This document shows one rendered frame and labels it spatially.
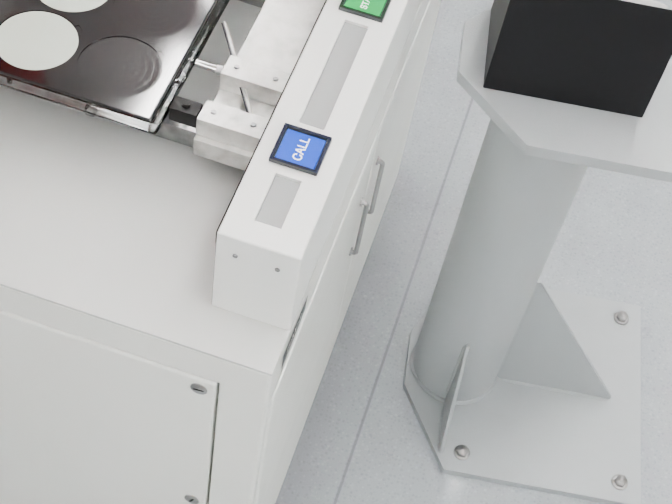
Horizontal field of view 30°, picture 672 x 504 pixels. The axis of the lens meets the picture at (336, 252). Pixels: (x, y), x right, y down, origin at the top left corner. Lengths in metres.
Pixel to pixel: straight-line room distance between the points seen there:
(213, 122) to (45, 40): 0.24
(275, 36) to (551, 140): 0.38
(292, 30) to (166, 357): 0.47
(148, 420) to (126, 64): 0.44
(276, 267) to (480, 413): 1.08
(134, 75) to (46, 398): 0.43
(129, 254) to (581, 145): 0.61
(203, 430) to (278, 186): 0.35
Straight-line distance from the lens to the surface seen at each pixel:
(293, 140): 1.40
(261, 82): 1.53
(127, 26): 1.60
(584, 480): 2.34
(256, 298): 1.39
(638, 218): 2.73
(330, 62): 1.50
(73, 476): 1.82
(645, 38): 1.64
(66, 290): 1.44
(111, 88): 1.53
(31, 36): 1.59
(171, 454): 1.64
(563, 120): 1.70
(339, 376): 2.35
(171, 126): 1.56
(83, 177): 1.54
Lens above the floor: 2.02
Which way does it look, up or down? 53 degrees down
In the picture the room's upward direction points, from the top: 12 degrees clockwise
